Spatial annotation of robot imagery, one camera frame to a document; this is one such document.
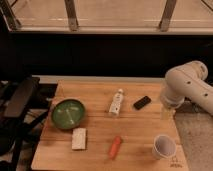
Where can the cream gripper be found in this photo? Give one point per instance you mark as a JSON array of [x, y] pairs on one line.
[[166, 113]]

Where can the black eraser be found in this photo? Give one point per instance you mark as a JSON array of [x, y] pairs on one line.
[[142, 102]]

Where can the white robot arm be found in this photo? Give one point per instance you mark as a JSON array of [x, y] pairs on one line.
[[187, 81]]

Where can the white ceramic cup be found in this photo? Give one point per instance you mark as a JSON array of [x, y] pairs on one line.
[[164, 147]]

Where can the white plastic bottle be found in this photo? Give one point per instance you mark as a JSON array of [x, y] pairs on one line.
[[115, 106]]

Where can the orange carrot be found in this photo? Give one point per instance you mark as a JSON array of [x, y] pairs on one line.
[[115, 147]]

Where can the white sponge block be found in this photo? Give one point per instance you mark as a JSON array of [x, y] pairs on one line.
[[79, 139]]

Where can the green bowl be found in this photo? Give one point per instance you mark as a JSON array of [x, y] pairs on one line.
[[68, 114]]

